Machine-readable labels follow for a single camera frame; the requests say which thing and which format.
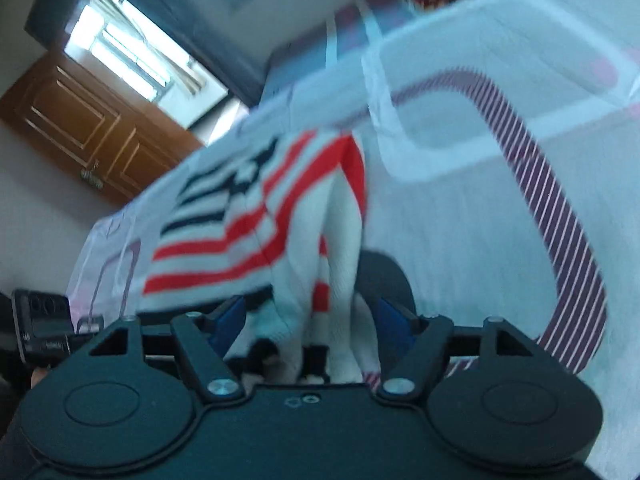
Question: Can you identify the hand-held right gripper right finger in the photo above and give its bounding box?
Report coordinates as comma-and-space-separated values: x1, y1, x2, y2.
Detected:
375, 297, 541, 403

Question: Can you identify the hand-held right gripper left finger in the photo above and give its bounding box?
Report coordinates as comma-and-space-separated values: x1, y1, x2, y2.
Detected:
87, 296, 248, 403

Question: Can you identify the red white navy striped garment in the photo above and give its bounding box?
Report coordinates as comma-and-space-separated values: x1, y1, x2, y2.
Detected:
142, 129, 373, 386

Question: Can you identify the white printed bedsheet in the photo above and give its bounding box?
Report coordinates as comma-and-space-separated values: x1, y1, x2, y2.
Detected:
65, 0, 640, 480

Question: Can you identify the brown wooden door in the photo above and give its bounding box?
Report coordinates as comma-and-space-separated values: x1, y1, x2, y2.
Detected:
0, 52, 203, 207

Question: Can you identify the pale striped pillow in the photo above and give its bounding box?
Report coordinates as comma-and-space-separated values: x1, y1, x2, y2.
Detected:
262, 0, 413, 103

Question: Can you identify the bright window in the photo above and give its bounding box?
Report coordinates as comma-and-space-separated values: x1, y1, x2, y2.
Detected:
64, 0, 230, 130

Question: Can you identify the metal door handle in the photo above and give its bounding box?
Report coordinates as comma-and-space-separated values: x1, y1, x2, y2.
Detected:
79, 159, 105, 190

